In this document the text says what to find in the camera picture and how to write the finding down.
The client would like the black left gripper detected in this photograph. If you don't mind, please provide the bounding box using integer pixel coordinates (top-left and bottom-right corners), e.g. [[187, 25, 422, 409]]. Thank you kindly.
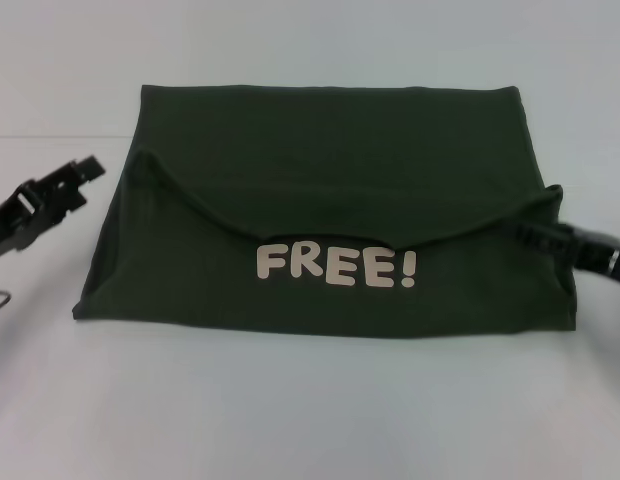
[[0, 154, 106, 266]]

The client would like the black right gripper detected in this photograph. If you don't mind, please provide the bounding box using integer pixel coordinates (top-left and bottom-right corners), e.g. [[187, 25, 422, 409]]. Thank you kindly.
[[512, 222, 620, 288]]

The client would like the dark green t-shirt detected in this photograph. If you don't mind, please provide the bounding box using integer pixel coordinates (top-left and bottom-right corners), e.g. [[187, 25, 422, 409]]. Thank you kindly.
[[71, 83, 577, 337]]

